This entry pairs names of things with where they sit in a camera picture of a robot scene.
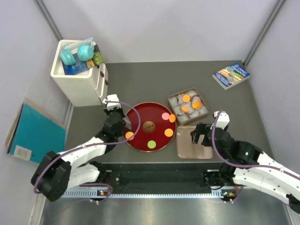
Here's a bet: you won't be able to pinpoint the orange fish-shaped cookie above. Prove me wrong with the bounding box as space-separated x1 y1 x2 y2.
192 101 202 110

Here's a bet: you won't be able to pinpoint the gold tin lid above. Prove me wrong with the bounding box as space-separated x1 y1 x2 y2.
176 126 214 160

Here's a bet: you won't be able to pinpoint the orange round cookie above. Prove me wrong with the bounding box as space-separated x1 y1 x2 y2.
182 94 191 103
181 106 189 113
164 128 174 137
169 114 176 123
125 131 134 140

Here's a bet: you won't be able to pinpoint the square gold cookie tin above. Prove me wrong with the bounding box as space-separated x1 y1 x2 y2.
168 88 210 126

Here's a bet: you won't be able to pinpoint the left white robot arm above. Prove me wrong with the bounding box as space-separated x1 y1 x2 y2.
30 94 131 202

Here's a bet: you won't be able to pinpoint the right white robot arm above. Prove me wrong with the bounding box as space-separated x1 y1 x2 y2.
190 111 300 213

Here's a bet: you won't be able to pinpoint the pink round cookie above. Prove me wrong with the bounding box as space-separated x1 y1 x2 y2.
162 112 170 120

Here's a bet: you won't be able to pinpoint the green round cookie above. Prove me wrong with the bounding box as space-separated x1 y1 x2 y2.
147 140 156 149

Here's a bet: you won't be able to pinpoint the round red lacquer tray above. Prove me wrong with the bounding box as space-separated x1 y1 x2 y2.
127 102 177 152

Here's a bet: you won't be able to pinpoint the white storage drawer box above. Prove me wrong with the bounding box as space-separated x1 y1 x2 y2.
50 39 108 107

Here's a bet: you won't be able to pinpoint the colourful paperback book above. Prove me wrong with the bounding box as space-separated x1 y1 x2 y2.
212 63 250 90

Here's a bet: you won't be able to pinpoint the green card in box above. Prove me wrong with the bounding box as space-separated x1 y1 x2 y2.
86 45 105 68

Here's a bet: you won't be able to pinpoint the teal folder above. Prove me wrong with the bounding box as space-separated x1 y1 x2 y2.
5 98 67 164

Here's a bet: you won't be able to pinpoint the teal headphones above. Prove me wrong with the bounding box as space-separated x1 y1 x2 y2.
60 37 95 66

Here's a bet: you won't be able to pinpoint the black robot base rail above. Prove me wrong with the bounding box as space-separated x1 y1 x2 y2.
91 161 230 194

